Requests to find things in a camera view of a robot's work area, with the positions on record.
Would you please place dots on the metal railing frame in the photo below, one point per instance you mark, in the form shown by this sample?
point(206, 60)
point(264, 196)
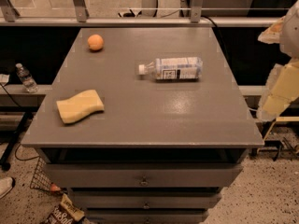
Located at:
point(94, 13)

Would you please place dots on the white shoe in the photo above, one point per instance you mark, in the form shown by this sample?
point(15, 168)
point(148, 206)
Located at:
point(6, 185)

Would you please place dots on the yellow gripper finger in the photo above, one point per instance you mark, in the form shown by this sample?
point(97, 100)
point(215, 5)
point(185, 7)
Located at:
point(272, 33)
point(281, 88)

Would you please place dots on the top drawer knob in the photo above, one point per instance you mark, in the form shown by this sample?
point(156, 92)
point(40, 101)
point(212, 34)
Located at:
point(144, 182)

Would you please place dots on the yellow sponge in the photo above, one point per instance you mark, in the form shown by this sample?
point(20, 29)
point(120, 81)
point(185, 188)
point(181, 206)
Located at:
point(79, 106)

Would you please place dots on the middle drawer knob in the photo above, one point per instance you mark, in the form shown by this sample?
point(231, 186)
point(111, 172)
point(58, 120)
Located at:
point(146, 206)

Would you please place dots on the wire basket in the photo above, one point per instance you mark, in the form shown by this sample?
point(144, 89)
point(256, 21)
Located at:
point(40, 181)

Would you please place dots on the yellow metal stand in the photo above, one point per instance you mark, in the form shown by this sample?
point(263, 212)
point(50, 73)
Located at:
point(282, 135)

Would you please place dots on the blue plastic bottle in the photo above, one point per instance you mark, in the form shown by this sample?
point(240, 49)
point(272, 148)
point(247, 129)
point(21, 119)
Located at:
point(173, 68)

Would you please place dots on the small clear water bottle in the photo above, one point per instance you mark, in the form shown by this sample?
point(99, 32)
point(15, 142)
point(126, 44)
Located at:
point(26, 78)

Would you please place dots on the grey drawer cabinet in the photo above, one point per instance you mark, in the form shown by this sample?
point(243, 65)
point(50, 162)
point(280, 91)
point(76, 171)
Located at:
point(187, 137)

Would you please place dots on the orange fruit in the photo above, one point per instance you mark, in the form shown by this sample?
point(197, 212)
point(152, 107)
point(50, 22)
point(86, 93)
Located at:
point(95, 42)

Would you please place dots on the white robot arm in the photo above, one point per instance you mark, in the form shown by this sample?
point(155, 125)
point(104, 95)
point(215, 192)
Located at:
point(288, 42)

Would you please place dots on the drawer knob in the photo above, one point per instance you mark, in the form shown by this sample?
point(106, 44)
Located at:
point(144, 182)
point(146, 206)

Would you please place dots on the snack bag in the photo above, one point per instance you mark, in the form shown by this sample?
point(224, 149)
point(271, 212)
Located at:
point(64, 213)

